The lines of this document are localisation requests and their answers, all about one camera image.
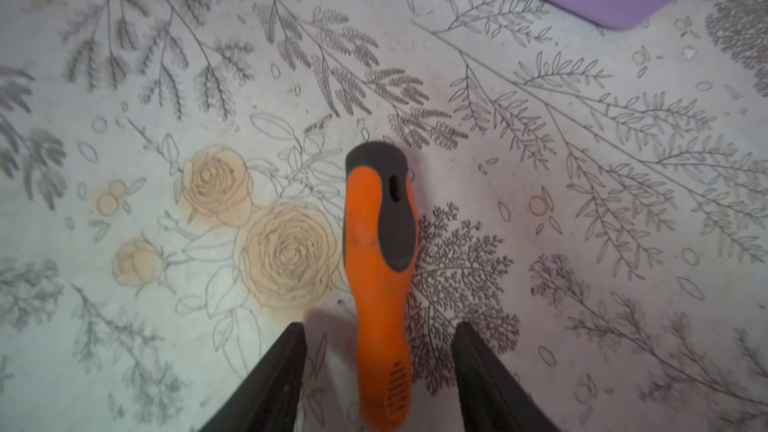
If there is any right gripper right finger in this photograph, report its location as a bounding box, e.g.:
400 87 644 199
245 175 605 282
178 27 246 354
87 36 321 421
451 322 558 432

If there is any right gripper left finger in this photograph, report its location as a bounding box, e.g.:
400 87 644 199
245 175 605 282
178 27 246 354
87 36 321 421
202 322 307 432

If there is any orange handle screwdriver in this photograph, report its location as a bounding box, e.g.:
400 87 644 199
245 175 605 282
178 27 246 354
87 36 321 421
343 142 418 431

